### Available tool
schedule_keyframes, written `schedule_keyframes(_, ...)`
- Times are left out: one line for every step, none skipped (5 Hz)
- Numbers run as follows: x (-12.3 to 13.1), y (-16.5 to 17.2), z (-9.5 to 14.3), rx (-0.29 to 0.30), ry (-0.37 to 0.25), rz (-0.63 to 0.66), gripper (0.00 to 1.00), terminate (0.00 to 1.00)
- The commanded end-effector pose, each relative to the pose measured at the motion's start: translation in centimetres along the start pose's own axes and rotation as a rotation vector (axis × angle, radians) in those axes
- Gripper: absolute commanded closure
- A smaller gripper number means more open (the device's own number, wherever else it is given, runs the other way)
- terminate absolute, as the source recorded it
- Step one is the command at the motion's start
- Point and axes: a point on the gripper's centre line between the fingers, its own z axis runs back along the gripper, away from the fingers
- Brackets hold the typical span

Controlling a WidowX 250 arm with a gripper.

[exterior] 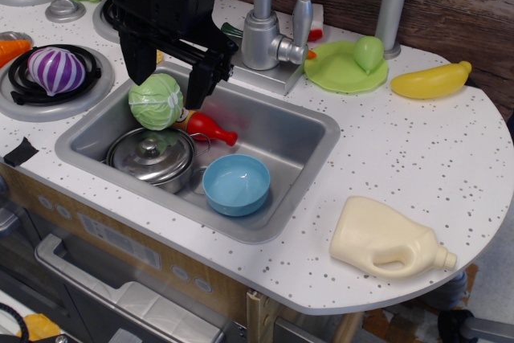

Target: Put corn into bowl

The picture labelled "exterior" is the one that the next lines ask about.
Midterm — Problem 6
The silver toy faucet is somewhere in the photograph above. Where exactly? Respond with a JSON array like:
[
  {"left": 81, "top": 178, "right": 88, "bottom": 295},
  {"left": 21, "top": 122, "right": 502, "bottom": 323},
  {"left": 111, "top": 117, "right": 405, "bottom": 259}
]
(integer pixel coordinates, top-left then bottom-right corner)
[{"left": 232, "top": 0, "right": 313, "bottom": 96}]

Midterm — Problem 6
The yellow object bottom left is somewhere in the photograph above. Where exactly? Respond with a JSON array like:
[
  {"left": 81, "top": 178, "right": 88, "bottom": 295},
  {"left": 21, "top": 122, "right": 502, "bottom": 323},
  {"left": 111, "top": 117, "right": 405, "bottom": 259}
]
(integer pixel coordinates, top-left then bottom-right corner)
[{"left": 23, "top": 313, "right": 61, "bottom": 341}]

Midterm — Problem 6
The red toy ketchup bottle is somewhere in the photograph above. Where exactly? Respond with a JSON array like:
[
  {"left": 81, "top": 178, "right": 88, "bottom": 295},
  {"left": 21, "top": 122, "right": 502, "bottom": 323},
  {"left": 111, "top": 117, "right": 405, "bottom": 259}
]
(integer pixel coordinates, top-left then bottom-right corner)
[{"left": 172, "top": 108, "right": 238, "bottom": 146}]

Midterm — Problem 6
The silver stove knob front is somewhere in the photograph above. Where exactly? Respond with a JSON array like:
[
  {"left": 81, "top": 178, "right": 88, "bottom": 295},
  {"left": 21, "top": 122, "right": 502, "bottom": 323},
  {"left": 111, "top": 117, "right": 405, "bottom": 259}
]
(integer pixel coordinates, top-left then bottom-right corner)
[{"left": 45, "top": 0, "right": 86, "bottom": 23}]

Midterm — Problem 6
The purple striped toy onion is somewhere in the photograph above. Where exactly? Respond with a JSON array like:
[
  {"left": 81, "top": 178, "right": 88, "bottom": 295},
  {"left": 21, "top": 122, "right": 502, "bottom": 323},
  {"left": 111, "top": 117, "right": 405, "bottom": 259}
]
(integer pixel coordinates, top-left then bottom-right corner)
[{"left": 27, "top": 47, "right": 87, "bottom": 96}]

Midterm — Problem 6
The blue plastic bowl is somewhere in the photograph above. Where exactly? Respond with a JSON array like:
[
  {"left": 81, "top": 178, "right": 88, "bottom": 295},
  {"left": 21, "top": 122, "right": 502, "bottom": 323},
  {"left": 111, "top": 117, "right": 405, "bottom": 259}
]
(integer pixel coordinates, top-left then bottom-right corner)
[{"left": 202, "top": 154, "right": 271, "bottom": 217}]

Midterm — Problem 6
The green toy cabbage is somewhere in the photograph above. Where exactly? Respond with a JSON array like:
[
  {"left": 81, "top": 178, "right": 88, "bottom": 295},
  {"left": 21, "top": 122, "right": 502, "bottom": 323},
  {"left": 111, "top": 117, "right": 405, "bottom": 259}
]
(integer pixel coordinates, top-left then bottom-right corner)
[{"left": 128, "top": 73, "right": 184, "bottom": 131}]

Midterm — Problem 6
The silver oven door handle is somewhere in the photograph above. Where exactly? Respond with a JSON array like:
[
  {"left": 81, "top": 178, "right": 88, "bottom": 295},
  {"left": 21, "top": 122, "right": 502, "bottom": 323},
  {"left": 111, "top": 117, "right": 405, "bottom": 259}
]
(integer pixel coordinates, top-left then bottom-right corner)
[{"left": 35, "top": 235, "right": 226, "bottom": 342}]

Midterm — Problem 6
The silver vertical pole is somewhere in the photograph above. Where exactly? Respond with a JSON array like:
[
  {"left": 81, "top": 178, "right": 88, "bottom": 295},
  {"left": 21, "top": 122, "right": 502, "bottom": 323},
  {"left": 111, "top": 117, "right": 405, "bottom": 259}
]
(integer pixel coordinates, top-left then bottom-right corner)
[{"left": 374, "top": 0, "right": 405, "bottom": 59}]

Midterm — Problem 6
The steel pot with lid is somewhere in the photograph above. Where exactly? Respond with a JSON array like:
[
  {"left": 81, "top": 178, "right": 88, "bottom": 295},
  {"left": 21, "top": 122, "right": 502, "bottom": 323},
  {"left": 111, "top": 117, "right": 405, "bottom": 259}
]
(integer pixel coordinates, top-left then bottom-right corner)
[{"left": 106, "top": 128, "right": 211, "bottom": 194}]

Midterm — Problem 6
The light green plastic plate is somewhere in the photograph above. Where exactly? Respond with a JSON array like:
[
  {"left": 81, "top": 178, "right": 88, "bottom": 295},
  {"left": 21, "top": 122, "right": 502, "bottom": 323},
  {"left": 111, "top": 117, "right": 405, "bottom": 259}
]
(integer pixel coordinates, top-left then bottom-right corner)
[{"left": 304, "top": 41, "right": 389, "bottom": 93}]

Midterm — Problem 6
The cream toy detergent bottle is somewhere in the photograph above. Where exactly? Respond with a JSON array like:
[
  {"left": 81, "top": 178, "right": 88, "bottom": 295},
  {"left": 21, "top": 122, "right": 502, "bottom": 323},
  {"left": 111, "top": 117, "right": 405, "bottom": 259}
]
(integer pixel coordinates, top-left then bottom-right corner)
[{"left": 328, "top": 196, "right": 457, "bottom": 279}]

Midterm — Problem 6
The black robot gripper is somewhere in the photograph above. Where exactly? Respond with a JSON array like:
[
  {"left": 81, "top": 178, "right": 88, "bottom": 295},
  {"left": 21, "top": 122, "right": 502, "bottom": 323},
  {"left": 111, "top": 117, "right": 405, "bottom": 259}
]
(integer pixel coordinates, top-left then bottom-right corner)
[{"left": 112, "top": 0, "right": 238, "bottom": 109}]

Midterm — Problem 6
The orange toy carrot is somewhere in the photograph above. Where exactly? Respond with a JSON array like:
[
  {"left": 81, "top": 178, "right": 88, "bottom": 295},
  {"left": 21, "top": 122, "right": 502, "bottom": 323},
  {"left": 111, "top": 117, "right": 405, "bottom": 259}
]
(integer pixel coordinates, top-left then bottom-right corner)
[{"left": 0, "top": 39, "right": 32, "bottom": 67}]

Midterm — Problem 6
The green toy pear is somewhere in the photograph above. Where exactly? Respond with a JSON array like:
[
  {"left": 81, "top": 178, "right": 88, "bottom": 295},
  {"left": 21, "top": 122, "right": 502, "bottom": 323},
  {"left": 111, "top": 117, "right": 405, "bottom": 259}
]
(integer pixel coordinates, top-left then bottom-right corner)
[{"left": 353, "top": 36, "right": 384, "bottom": 75}]

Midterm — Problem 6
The silver metal sink basin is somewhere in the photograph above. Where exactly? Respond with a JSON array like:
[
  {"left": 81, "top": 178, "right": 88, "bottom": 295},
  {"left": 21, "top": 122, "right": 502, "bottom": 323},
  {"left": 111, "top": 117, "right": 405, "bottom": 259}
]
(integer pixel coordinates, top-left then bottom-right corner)
[{"left": 55, "top": 80, "right": 341, "bottom": 243}]

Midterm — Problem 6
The front left stove burner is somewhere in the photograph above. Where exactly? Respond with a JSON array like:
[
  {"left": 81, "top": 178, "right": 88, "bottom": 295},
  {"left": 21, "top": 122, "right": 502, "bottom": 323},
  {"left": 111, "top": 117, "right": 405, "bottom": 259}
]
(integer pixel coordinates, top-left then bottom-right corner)
[{"left": 1, "top": 44, "right": 114, "bottom": 122}]

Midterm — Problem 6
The back right stove burner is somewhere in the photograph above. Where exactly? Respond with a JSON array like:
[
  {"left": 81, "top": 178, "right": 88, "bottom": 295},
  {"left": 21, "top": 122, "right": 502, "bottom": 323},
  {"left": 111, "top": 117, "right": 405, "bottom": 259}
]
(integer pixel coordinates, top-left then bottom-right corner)
[{"left": 92, "top": 0, "right": 120, "bottom": 44}]

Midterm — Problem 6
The black tape piece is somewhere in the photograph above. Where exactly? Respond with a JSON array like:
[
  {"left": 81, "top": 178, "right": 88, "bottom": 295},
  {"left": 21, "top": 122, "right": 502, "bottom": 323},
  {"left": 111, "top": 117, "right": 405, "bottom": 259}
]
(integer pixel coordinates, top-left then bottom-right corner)
[{"left": 3, "top": 137, "right": 39, "bottom": 167}]

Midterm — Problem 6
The dark green toy stem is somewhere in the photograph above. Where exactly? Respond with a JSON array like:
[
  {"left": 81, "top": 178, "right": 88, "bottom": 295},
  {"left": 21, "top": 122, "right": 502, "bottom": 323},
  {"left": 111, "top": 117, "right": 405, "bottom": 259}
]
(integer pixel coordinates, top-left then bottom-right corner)
[{"left": 221, "top": 22, "right": 243, "bottom": 39}]

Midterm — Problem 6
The yellow toy corn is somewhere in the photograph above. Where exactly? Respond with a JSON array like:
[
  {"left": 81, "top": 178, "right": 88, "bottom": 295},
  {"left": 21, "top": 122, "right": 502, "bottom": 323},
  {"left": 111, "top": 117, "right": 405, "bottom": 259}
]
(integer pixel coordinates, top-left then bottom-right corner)
[{"left": 156, "top": 50, "right": 164, "bottom": 63}]

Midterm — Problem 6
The yellow toy banana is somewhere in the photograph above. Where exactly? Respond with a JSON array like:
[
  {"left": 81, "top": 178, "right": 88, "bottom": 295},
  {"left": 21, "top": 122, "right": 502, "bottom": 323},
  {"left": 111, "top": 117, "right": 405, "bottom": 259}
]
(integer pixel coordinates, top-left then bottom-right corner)
[{"left": 390, "top": 61, "right": 472, "bottom": 100}]

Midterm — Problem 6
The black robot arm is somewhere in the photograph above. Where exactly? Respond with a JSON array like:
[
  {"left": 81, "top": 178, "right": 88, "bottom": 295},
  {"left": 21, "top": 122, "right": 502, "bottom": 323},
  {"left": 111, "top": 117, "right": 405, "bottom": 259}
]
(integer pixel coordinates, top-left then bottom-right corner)
[{"left": 112, "top": 0, "right": 239, "bottom": 109}]

